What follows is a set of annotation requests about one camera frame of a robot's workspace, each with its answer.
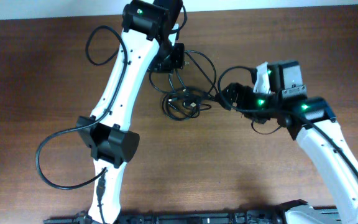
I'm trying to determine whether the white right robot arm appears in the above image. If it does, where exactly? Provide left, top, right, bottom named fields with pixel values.
left=216, top=60, right=358, bottom=223

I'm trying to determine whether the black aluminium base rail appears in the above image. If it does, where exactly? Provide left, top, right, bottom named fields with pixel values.
left=43, top=210, right=284, bottom=224

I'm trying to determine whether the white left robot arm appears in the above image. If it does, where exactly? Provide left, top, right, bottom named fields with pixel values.
left=81, top=1, right=183, bottom=223

